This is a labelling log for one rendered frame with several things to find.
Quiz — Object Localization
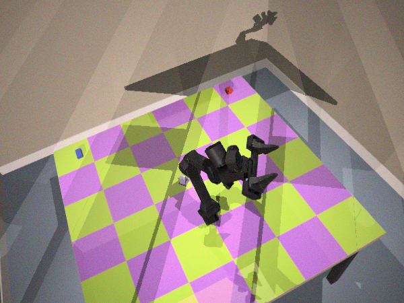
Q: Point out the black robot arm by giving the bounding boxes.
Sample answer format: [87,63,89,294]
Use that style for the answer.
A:
[178,141,244,226]

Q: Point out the blue block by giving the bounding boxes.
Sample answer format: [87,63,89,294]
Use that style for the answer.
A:
[75,148,83,159]

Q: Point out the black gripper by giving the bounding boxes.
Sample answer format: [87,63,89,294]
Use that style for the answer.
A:
[230,134,279,200]

